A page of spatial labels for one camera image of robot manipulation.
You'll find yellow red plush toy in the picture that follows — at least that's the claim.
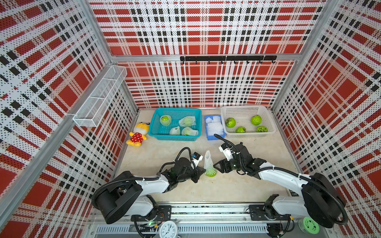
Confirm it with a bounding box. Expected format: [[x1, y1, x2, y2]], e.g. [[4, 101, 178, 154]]
[[126, 123, 150, 147]]

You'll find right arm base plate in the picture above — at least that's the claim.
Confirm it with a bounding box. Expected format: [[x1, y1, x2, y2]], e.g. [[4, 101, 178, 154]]
[[249, 204, 290, 221]]

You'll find sleeved custard apple left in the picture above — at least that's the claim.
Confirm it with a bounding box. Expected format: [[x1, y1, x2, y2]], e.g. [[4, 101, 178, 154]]
[[160, 115, 172, 127]]

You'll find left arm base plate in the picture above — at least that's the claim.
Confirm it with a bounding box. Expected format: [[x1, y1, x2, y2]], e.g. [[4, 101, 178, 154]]
[[131, 205, 172, 223]]

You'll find teal plastic basket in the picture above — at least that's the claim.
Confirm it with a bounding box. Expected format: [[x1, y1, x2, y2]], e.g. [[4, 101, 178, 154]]
[[148, 108, 202, 141]]

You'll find dark-spotted custard apple front left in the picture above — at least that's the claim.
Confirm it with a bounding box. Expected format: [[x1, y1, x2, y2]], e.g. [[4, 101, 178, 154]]
[[225, 118, 236, 128]]

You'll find dark-spotted custard apple front right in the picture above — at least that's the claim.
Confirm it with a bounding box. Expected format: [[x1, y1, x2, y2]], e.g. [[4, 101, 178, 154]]
[[257, 126, 268, 133]]

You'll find sleeved custard apple front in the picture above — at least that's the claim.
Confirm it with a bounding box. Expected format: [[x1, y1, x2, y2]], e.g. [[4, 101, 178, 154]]
[[181, 127, 199, 136]]

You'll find green custard apple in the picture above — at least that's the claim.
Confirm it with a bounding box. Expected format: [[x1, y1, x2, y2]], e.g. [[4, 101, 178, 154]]
[[251, 115, 262, 126], [236, 127, 246, 133], [204, 167, 217, 178]]

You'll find sleeved custard apple right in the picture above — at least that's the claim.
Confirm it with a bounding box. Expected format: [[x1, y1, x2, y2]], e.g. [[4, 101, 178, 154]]
[[179, 116, 196, 127]]

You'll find sleeved custard apple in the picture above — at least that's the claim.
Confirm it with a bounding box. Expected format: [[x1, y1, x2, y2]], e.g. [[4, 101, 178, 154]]
[[160, 115, 172, 127], [181, 127, 199, 136], [179, 116, 196, 127]]

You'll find green tape spool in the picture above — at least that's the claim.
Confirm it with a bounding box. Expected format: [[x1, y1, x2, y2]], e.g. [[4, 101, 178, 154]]
[[298, 217, 320, 235]]

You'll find white perforated plastic basket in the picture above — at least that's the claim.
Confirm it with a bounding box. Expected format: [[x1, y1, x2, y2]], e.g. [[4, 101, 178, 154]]
[[220, 105, 276, 137]]

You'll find wire mesh wall shelf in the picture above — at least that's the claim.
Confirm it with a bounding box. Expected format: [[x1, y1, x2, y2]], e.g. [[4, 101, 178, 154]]
[[73, 65, 127, 128]]

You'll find black hook rail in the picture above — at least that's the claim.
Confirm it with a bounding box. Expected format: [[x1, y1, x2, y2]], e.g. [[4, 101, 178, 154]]
[[180, 55, 277, 62]]

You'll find stack of white foam nets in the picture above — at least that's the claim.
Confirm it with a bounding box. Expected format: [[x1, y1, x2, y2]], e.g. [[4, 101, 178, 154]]
[[205, 116, 224, 136]]

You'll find dark-spotted custard apple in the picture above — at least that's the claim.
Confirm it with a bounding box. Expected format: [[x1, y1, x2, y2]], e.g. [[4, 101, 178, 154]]
[[225, 118, 236, 128], [257, 126, 268, 133]]

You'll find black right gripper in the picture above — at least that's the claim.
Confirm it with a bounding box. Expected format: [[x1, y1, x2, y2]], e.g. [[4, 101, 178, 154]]
[[212, 156, 244, 174]]

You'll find blue plastic tray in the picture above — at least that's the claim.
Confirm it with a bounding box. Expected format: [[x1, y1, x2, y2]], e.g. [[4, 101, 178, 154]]
[[204, 115, 226, 140]]

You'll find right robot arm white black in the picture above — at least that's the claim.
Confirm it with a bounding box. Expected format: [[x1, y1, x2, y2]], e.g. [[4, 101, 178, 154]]
[[214, 134, 349, 228]]

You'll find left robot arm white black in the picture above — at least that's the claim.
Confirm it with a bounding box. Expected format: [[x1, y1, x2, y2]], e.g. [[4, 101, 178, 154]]
[[91, 152, 205, 224]]

